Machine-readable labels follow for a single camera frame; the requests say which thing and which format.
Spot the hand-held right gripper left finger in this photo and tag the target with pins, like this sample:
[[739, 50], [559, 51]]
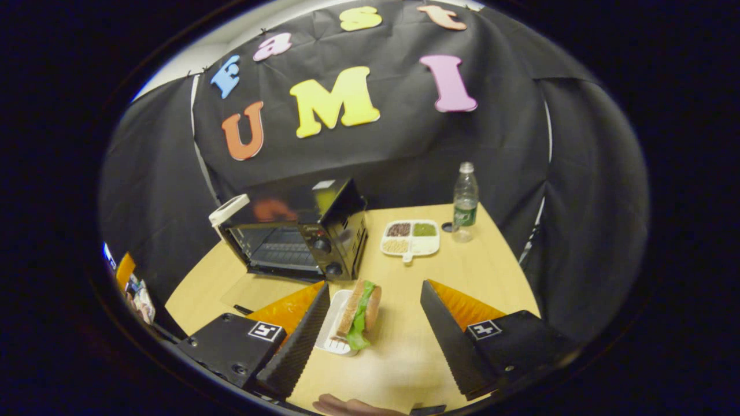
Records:
[[298, 349]]

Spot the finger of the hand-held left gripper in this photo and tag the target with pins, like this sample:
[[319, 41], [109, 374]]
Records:
[[125, 270]]

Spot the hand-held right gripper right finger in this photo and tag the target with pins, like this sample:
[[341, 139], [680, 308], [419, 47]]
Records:
[[448, 341]]

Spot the lettuce bread sandwich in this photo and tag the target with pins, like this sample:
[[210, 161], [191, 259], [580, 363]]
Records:
[[361, 312]]

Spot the black electric oven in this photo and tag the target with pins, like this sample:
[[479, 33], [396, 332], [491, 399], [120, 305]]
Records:
[[338, 231]]

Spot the blue white panel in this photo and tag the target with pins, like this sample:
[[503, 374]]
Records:
[[108, 255]]

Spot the white blurry object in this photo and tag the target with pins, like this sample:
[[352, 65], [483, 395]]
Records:
[[142, 300]]

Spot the white rectangular tray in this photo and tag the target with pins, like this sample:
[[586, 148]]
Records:
[[332, 329]]

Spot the white toaster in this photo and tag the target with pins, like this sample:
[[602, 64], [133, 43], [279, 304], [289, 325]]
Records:
[[228, 209]]

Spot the clear plastic water bottle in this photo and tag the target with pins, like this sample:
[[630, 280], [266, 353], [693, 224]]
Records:
[[465, 199]]

